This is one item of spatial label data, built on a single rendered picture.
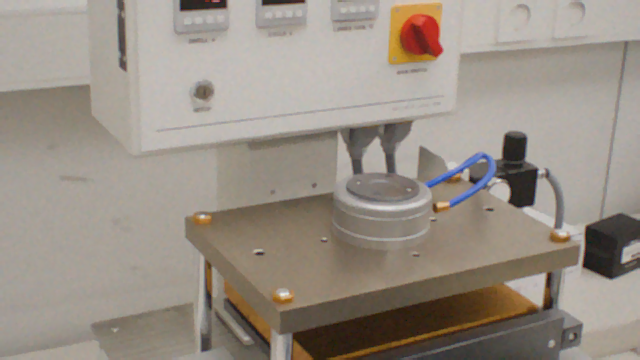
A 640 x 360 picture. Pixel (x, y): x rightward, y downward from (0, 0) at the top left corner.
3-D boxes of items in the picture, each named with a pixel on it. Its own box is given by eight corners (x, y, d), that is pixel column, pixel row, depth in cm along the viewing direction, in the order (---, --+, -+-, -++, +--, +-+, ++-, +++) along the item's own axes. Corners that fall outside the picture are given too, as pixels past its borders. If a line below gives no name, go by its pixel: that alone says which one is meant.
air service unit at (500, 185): (417, 271, 104) (427, 138, 99) (524, 247, 111) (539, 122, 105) (445, 291, 100) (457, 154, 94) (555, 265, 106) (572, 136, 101)
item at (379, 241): (161, 282, 89) (157, 148, 85) (441, 227, 103) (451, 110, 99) (277, 424, 69) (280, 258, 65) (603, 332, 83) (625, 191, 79)
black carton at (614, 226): (578, 266, 148) (584, 224, 146) (613, 252, 153) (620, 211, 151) (611, 280, 144) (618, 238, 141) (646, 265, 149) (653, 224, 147)
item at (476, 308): (223, 308, 85) (222, 207, 82) (433, 263, 95) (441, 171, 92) (315, 411, 71) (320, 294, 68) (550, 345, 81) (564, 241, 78)
